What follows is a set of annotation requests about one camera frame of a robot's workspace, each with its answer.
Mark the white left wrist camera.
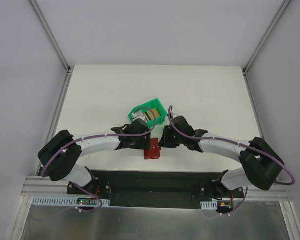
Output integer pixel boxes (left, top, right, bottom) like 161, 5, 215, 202
131, 111, 148, 123

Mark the right white cable duct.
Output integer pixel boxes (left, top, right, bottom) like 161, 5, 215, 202
200, 200, 218, 211

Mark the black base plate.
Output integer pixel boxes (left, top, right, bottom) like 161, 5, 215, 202
66, 170, 247, 211

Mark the aluminium frame post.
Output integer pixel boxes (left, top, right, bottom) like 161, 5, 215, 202
27, 0, 72, 73
242, 0, 293, 76

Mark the red leather card holder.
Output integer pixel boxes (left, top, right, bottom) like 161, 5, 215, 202
144, 138, 162, 160

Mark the left aluminium frame post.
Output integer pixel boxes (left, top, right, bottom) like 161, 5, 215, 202
27, 0, 72, 73

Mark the green plastic bin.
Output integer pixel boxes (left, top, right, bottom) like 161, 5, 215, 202
128, 98, 168, 128

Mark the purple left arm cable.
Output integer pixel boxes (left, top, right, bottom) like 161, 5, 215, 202
31, 106, 158, 221

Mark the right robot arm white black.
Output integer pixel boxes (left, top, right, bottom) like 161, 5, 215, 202
159, 114, 285, 198

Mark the white cable duct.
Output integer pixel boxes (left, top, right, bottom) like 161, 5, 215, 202
200, 200, 218, 211
32, 196, 110, 208

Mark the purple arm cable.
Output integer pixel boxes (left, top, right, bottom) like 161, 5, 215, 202
167, 104, 297, 221
31, 106, 158, 221

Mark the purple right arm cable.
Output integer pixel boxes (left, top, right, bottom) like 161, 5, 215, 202
167, 104, 297, 221

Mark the left white cable duct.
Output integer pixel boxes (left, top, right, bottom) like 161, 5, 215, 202
32, 196, 110, 208

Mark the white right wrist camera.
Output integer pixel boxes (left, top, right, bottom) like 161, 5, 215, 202
169, 112, 179, 119

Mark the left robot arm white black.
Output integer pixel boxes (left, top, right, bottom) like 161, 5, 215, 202
38, 118, 151, 195

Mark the right aluminium frame post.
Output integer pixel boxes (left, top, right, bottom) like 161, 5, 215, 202
242, 0, 293, 76

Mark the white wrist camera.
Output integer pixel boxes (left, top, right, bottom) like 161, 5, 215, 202
131, 111, 148, 123
169, 112, 179, 119

